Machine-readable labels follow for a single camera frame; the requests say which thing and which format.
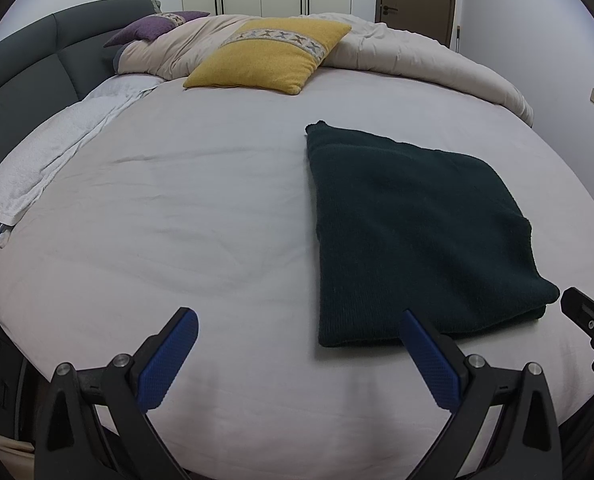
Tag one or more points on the white bed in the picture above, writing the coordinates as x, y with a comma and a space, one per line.
177, 210

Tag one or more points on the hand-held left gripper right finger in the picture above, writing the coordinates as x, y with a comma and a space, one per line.
429, 365

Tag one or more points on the dark grey headboard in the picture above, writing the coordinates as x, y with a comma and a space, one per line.
22, 75

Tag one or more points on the white folded towel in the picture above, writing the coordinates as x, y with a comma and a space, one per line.
52, 145

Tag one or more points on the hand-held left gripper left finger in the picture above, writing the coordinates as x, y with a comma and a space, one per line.
169, 360

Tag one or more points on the purple patterned pillow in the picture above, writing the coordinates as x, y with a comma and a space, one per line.
144, 27

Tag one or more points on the beige duvet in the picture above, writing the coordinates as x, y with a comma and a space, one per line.
417, 55

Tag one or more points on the dark green knit sweater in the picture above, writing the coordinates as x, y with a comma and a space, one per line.
407, 230

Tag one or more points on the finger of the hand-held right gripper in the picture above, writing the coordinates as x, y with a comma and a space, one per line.
582, 307

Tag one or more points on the yellow patterned pillow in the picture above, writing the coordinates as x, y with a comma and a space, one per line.
257, 62

